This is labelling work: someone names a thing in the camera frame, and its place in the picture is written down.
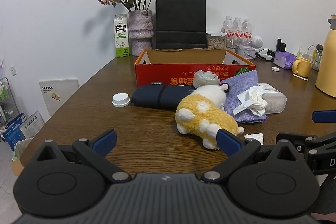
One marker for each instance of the yellow mug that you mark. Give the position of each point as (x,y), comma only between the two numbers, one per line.
(303,67)

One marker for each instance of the yellow and white plush toy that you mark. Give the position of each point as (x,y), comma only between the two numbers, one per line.
(202,113)

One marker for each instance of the clear plastic bag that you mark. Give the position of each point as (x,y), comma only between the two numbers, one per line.
(206,78)

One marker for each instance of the brown cardboard box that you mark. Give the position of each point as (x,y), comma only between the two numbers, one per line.
(17,168)

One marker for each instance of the power strip with plugs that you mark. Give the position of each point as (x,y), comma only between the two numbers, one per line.
(265,55)

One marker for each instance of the red cardboard box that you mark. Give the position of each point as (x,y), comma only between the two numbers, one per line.
(162,73)

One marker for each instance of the purple tissue pack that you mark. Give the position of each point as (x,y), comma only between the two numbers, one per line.
(283,59)

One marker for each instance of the white and green milk carton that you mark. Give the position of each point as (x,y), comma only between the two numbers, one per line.
(121,35)

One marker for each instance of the bin with plastic liner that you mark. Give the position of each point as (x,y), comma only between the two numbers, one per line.
(21,149)

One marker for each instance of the black upright device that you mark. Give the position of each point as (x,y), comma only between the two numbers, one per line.
(280,45)

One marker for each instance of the water bottle red label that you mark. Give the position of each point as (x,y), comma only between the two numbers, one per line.
(237,28)
(228,27)
(247,29)

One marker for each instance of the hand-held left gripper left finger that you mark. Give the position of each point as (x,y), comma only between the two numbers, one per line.
(105,141)

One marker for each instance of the wooden desktop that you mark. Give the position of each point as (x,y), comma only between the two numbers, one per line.
(147,134)

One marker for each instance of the clear cotton bud box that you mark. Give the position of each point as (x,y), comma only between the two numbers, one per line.
(275,101)

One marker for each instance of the clear seed container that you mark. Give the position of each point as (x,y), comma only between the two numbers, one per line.
(216,41)

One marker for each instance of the large white tissue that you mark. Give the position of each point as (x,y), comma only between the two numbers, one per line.
(253,101)

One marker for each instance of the purple marbled vase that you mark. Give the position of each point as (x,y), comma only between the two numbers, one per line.
(140,29)

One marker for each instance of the white round speaker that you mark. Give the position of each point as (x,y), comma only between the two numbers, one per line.
(257,42)

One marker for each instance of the white board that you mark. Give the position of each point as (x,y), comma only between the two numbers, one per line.
(59,95)

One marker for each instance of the yellow thermos jug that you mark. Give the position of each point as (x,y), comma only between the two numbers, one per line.
(328,61)

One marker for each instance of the blue printed box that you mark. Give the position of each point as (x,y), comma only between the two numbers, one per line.
(14,132)

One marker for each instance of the navy zip case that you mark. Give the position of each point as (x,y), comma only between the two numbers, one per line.
(157,96)

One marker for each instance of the white jar lid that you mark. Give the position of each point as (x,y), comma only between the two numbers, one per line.
(120,100)

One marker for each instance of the white tin box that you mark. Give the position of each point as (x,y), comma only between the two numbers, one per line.
(247,52)

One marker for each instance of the white wall socket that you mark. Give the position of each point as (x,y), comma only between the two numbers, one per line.
(13,70)

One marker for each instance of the small clear spray bottle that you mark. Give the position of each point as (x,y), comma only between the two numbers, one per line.
(300,52)

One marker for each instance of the small white tissue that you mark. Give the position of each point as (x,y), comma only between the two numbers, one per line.
(254,137)

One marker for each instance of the small white round disc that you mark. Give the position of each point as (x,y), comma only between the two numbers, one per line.
(275,69)

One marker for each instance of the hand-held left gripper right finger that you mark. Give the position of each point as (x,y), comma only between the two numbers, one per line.
(228,142)

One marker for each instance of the black paper bag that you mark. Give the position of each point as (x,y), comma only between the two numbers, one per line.
(181,19)

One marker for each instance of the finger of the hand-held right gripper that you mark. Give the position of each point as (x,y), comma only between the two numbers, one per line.
(324,116)
(296,139)

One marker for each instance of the purple cloth bag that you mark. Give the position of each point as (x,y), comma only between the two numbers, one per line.
(236,87)

